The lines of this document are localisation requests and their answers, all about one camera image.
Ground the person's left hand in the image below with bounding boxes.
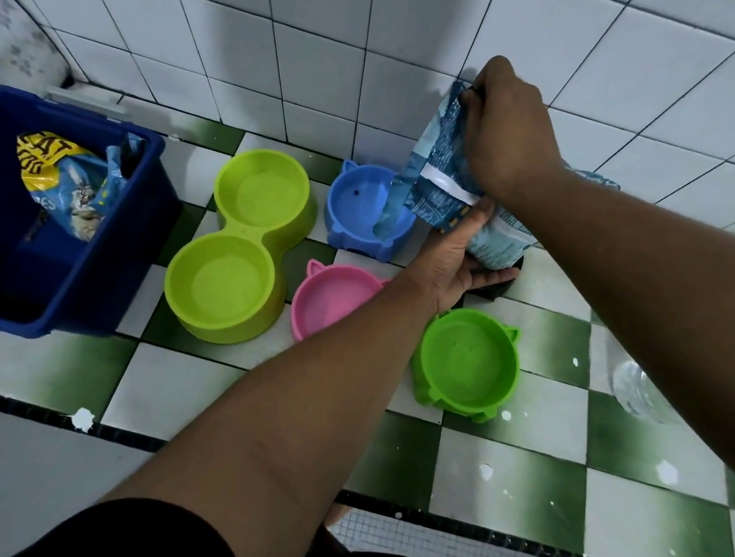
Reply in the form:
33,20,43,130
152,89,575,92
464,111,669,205
396,186,529,328

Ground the person's right hand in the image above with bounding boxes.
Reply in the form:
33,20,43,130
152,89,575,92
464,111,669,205
446,51,579,213

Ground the black cat bowl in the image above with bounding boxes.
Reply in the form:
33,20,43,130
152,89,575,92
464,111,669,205
465,247,526,306

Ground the blue pet food bag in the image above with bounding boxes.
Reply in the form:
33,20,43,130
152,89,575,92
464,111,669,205
369,71,631,286

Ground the green cat bowl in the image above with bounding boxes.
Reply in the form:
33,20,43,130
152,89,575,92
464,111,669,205
403,302,529,429

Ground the blue cat bowl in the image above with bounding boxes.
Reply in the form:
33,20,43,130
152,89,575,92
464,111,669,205
319,156,424,267

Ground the pink cat-ear bowl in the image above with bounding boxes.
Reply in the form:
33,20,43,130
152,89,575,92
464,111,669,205
286,256,394,353

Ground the yellow-green double pet bowl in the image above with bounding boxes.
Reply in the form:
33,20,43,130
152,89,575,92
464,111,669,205
157,138,325,356

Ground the clear plastic water bottle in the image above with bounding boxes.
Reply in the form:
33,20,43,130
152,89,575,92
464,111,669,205
607,357,690,427

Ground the yellow blue cat food bag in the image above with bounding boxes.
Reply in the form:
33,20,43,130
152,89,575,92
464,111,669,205
5,118,150,249

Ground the person's left forearm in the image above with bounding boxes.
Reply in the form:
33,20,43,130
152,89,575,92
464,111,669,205
92,237,449,557

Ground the person's right forearm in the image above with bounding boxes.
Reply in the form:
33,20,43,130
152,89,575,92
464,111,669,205
469,157,735,502

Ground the person's right foot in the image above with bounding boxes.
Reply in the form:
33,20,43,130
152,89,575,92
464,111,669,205
322,501,354,532

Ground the black shirt sleeve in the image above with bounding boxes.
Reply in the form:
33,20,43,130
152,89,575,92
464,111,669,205
12,483,257,557

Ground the white floral cloth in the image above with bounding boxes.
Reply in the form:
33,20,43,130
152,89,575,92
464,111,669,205
0,0,82,119

